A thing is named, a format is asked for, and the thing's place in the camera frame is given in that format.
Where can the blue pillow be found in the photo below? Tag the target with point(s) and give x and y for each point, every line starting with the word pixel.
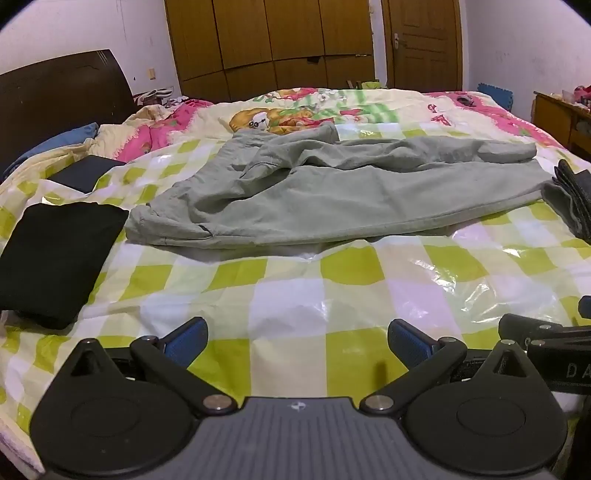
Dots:
pixel 51 145

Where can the wooden side cabinet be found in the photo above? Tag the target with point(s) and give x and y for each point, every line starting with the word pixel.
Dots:
pixel 561 117

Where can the dark navy folded cloth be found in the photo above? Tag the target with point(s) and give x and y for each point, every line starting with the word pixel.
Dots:
pixel 85 173

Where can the brown wooden door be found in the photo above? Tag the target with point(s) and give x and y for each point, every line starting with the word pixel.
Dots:
pixel 422 44

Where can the green checkered bed sheet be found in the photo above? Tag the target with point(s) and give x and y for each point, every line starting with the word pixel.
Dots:
pixel 295 286

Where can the pink cartoon printed blanket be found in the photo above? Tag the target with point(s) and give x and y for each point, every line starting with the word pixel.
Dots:
pixel 295 108

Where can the dark grey folded cloth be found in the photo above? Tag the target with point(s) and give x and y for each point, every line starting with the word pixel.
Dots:
pixel 570 203

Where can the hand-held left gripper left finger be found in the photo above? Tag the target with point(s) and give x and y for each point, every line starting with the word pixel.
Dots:
pixel 187 340

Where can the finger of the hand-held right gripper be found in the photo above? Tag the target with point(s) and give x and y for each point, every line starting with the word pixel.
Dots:
pixel 521 325

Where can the grey-green pants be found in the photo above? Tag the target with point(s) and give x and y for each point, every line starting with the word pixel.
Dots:
pixel 332 194

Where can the blue foam mat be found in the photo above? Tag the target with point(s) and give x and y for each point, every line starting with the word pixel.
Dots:
pixel 487 91

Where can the brown wooden wardrobe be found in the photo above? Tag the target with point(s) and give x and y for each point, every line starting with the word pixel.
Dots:
pixel 272 44

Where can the dark wooden headboard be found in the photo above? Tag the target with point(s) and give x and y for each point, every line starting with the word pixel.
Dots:
pixel 55 97

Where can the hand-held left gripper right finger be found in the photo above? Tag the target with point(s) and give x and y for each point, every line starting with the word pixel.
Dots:
pixel 408 341

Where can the black folded cloth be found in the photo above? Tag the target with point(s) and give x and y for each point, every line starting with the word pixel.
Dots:
pixel 55 258

